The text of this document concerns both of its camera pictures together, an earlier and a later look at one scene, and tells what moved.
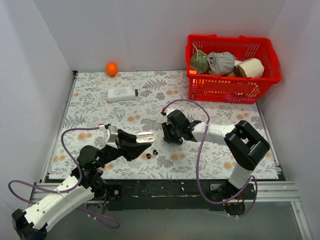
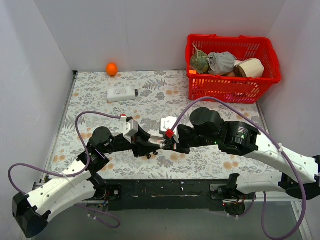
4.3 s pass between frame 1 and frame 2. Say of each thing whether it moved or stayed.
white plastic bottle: stayed
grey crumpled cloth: stayed
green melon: stayed
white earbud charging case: moved
